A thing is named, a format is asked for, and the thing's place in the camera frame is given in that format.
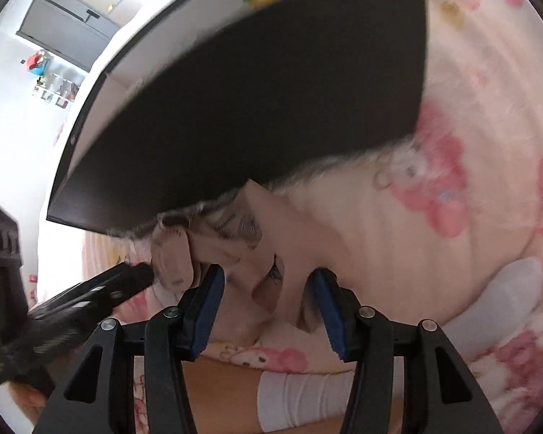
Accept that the pale printed pouch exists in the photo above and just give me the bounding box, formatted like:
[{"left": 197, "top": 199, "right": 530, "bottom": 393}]
[{"left": 150, "top": 178, "right": 317, "bottom": 333}]

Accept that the shelf of small items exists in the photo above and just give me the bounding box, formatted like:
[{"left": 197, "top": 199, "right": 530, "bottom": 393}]
[{"left": 31, "top": 70, "right": 82, "bottom": 109}]

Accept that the black storage box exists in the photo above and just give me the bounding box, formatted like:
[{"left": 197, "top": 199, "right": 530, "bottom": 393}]
[{"left": 46, "top": 0, "right": 428, "bottom": 242}]

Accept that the pink patterned cloth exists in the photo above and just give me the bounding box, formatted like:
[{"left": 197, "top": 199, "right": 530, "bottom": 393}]
[{"left": 471, "top": 325, "right": 543, "bottom": 417}]

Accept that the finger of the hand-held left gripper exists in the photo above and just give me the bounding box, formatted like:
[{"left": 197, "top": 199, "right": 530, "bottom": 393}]
[{"left": 29, "top": 262, "right": 157, "bottom": 326}]

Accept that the pink printed blanket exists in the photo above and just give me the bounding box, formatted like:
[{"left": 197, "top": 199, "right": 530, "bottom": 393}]
[{"left": 27, "top": 0, "right": 543, "bottom": 417}]

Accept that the red plush toy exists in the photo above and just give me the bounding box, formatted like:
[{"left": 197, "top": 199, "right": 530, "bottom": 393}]
[{"left": 26, "top": 51, "right": 52, "bottom": 77}]

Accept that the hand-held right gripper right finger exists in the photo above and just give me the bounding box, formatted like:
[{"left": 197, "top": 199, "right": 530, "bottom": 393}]
[{"left": 308, "top": 268, "right": 505, "bottom": 434}]

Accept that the grey cabinet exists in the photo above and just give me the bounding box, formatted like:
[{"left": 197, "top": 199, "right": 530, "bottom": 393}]
[{"left": 16, "top": 0, "right": 121, "bottom": 73}]

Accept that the white sock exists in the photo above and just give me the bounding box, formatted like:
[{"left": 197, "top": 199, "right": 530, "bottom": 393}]
[
  {"left": 443, "top": 257, "right": 543, "bottom": 353},
  {"left": 257, "top": 371, "right": 358, "bottom": 432}
]

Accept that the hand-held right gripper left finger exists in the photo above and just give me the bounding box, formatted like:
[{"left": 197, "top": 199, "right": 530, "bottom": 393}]
[{"left": 31, "top": 263, "right": 227, "bottom": 434}]

